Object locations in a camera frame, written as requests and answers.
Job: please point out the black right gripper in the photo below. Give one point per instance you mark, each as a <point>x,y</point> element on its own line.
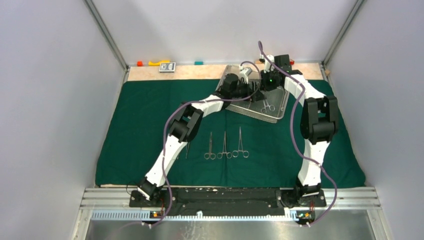
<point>264,84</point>

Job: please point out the yellow toy piece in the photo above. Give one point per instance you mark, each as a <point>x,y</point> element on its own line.
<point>157,63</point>

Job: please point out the surgical scissors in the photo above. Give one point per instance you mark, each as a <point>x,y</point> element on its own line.
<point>209,155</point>

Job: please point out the dark green surgical drape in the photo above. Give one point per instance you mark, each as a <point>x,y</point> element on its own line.
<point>135,140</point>

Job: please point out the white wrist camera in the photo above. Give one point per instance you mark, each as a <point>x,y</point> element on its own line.
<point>244,73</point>
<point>268,61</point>

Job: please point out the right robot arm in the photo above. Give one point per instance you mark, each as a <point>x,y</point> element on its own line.
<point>319,120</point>

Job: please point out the ring-handled forceps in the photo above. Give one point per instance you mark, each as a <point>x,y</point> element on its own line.
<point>224,152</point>
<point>267,107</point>

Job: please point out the metal mesh instrument tray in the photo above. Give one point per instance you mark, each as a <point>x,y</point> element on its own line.
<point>278,97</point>

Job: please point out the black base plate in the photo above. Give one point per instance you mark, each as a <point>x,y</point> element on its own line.
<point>254,208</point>

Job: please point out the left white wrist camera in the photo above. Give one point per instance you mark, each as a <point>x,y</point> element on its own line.
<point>244,73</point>

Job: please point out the surgical forceps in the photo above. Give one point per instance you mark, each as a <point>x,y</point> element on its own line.
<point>240,151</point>

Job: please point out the playing card box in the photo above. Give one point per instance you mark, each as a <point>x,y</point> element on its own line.
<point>167,67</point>

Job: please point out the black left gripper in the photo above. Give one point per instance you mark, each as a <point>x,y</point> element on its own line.
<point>253,94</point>

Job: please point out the aluminium frame rail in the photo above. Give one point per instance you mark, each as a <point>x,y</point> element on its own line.
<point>343,199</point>

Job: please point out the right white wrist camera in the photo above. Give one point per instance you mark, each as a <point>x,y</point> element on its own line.
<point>268,61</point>

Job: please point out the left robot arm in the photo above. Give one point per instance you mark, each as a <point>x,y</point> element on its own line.
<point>183,126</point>

